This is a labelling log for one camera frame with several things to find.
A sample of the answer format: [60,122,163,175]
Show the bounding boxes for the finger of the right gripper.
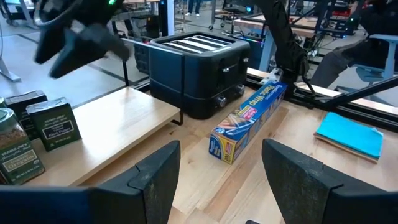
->
[49,23,131,80]
[33,23,78,65]

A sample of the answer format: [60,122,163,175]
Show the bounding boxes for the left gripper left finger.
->
[0,139,182,224]

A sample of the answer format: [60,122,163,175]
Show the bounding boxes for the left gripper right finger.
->
[261,138,398,224]

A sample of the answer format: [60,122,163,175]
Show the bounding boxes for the green-label glass spice jar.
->
[0,107,46,186]

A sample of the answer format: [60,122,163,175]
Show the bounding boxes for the wooden shelf black legs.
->
[23,37,187,187]

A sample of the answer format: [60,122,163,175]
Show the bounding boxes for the wooden workbench grey legs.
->
[0,55,22,83]

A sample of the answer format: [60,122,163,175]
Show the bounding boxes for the teal square pad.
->
[313,111,385,164]

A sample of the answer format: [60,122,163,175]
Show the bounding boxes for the white black floor stand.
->
[157,0,175,37]

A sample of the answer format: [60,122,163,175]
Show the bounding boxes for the blue plastic wrap box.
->
[208,80,289,165]

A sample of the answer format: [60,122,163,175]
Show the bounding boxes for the black four-slot toaster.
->
[148,30,252,121]

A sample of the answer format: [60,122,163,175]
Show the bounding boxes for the black rolling stool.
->
[208,0,249,32]

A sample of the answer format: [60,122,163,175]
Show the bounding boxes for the black aluminium table frame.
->
[245,70,398,133]

